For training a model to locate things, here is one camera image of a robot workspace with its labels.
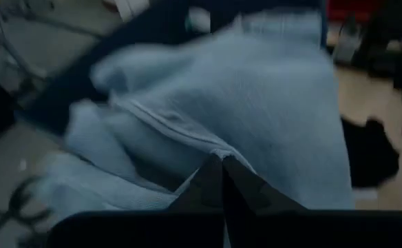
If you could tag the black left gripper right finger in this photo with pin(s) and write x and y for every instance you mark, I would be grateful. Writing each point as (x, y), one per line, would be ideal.
(252, 196)

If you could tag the light blue jeans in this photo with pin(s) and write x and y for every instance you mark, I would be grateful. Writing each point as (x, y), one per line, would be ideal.
(256, 103)

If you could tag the black garment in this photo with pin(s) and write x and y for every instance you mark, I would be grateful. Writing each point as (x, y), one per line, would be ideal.
(369, 155)

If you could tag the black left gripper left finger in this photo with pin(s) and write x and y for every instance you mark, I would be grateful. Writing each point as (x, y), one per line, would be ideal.
(204, 193)

